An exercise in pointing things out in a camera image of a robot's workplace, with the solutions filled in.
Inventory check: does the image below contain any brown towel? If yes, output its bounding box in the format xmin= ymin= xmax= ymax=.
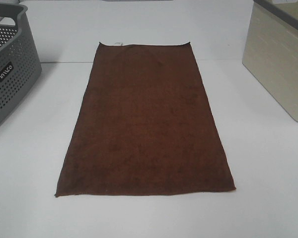
xmin=55 ymin=43 xmax=236 ymax=197

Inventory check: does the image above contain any beige storage box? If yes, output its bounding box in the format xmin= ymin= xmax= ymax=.
xmin=242 ymin=0 xmax=298 ymax=122

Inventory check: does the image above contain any grey perforated plastic basket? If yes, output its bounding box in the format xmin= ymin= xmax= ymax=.
xmin=0 ymin=3 xmax=42 ymax=125

